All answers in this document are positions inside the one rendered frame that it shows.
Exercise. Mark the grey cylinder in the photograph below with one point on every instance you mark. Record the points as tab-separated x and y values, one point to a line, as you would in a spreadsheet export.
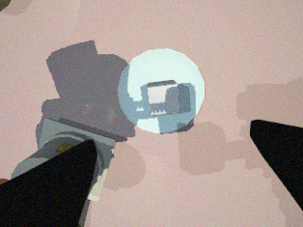
50	150

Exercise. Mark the orange cylinder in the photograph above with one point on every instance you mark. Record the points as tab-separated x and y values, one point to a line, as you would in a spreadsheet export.
3	181

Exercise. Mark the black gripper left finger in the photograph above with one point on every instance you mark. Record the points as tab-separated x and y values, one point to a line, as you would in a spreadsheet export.
53	194

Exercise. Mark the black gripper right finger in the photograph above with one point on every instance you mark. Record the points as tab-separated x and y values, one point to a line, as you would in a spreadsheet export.
282	147

